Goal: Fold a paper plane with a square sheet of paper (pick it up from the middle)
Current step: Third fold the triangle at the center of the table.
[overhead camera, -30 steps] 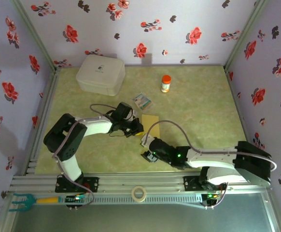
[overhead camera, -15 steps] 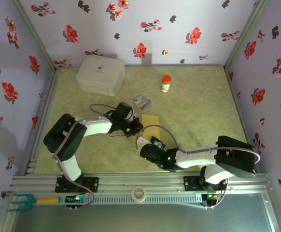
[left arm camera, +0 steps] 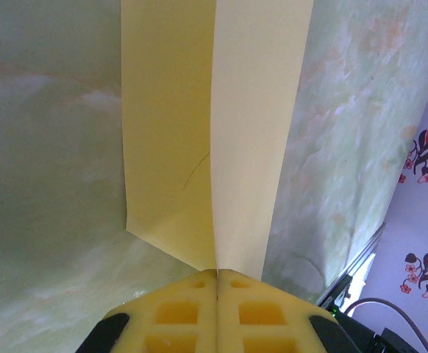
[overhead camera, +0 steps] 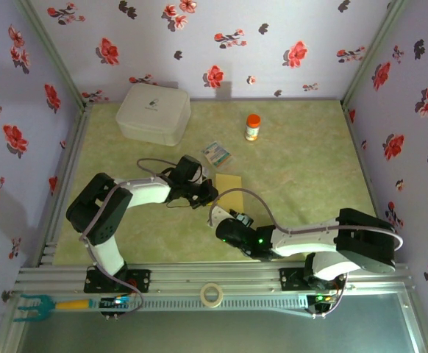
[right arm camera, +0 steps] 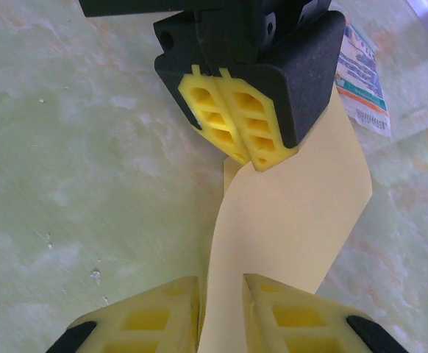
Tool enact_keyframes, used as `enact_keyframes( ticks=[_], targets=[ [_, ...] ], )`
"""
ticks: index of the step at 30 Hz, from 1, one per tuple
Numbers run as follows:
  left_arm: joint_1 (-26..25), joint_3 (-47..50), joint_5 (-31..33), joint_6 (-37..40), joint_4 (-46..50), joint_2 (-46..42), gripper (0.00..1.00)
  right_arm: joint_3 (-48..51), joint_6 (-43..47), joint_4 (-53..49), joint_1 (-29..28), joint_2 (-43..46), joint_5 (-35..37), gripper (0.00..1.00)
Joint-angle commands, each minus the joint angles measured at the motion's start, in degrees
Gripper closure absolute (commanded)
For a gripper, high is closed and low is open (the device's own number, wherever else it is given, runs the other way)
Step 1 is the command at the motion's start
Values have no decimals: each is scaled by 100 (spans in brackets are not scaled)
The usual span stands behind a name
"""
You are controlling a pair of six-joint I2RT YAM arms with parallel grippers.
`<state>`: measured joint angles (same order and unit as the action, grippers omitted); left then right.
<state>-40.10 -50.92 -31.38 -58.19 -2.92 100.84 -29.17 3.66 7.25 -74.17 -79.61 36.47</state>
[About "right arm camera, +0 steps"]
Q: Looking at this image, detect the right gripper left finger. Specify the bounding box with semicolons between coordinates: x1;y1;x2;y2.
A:
50;275;204;353

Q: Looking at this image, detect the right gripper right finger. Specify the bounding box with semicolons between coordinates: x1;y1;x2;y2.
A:
241;273;410;353

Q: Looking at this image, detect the pale yellow paper sheet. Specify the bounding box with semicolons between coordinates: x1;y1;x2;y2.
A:
199;86;374;353

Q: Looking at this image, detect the printed teal sachet packet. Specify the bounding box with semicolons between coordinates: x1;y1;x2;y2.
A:
333;20;391;138

